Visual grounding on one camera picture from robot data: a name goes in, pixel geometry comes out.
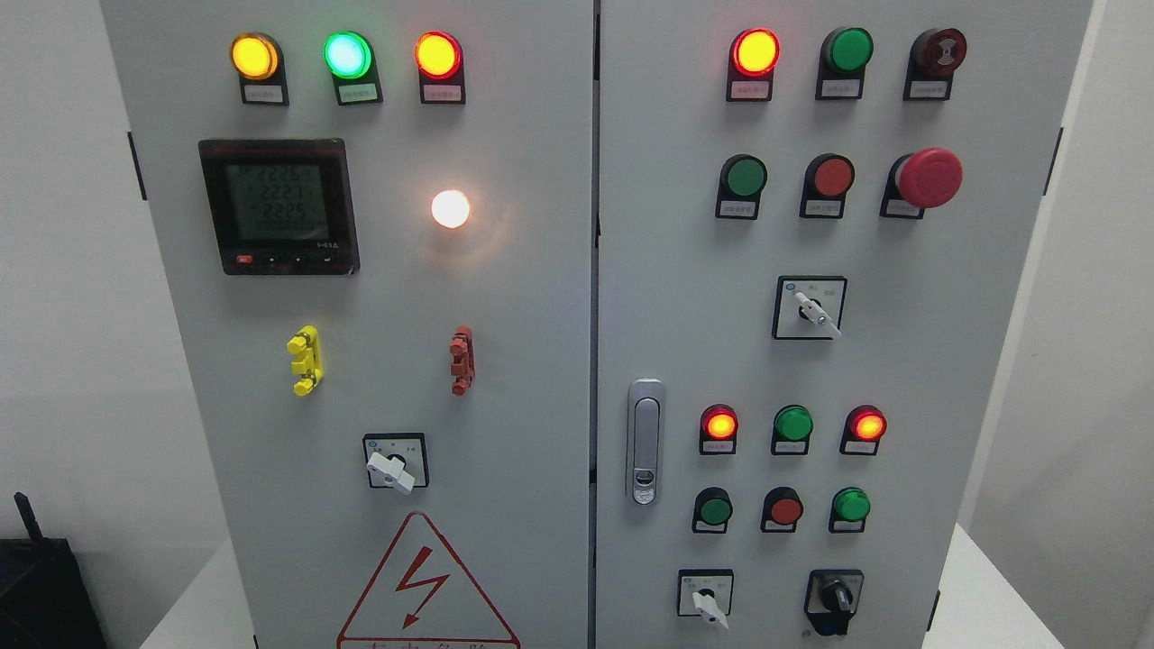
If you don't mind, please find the black knob selector switch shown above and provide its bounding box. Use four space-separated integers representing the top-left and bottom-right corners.
803 570 866 636

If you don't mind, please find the red terminal block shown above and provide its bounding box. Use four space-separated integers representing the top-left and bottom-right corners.
448 325 477 396

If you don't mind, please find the red lit indicator lower left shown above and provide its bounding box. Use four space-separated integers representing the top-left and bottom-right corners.
698 404 739 455

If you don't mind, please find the white lit indicator lamp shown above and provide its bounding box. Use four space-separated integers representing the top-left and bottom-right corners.
430 189 472 229

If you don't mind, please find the green push button upper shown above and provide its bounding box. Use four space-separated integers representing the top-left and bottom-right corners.
715 152 769 219

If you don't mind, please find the green push button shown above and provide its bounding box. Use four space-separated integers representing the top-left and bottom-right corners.
715 152 769 219
690 486 733 534

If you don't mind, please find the green push button lower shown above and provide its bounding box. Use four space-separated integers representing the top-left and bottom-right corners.
690 486 733 534

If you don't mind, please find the grey left cabinet door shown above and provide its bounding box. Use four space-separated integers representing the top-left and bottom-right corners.
100 1 594 648

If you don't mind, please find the grey cabinet door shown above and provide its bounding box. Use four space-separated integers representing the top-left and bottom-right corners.
100 1 594 648
593 1 1092 648

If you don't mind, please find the green indicator light lower middle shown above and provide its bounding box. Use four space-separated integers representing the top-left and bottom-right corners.
771 404 814 455

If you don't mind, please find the grey right cabinet door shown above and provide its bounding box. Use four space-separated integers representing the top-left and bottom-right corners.
593 1 1092 648

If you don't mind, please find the yellow terminal block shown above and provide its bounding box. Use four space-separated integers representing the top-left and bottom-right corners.
286 325 325 396

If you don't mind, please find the red push button lower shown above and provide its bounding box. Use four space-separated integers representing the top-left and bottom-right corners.
760 486 804 534

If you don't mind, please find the red push button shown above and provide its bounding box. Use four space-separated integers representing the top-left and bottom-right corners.
799 152 855 219
760 486 804 534

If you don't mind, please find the red push button upper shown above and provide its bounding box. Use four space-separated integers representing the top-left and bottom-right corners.
799 152 855 219

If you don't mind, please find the red indicator light left door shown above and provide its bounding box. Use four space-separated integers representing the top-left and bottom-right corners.
415 32 466 105

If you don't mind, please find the red indicator light lower right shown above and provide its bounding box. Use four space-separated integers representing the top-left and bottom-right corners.
839 404 889 456

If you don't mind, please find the red high voltage warning sign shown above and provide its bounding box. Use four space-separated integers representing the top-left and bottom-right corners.
335 512 522 648

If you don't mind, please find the black digital power meter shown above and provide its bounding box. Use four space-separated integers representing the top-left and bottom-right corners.
198 137 360 276

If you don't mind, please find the red indicator light top right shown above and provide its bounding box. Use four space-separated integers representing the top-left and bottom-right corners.
726 27 782 103

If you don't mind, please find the green indicator bottom right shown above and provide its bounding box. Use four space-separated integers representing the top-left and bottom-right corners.
829 486 871 534

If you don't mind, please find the green lit indicator light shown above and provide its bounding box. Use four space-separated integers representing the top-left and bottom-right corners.
323 32 383 105

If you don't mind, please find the red emergency stop button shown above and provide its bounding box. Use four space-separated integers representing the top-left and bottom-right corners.
879 147 964 219

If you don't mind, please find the green indicator light top right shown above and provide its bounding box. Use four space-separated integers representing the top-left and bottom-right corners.
815 27 875 100

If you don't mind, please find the yellow indicator light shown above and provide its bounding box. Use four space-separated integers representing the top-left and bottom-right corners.
230 32 289 106

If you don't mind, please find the dark red buzzer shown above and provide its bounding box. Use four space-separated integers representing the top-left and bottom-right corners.
902 28 967 102

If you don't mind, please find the black device with antenna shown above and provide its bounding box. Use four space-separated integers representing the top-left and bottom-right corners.
1 492 107 648

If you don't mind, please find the silver door lock handle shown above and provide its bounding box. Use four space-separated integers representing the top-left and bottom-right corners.
625 378 666 506

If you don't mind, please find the white selector switch left door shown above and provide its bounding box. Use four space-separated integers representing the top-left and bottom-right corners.
362 432 429 497

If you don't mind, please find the white selector switch upper right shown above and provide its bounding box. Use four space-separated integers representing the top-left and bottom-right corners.
771 275 847 340

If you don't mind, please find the white selector switch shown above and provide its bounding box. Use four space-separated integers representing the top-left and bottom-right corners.
676 568 735 629
771 275 847 340

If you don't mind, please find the white selector switch bottom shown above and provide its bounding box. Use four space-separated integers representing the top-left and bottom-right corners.
676 568 735 629

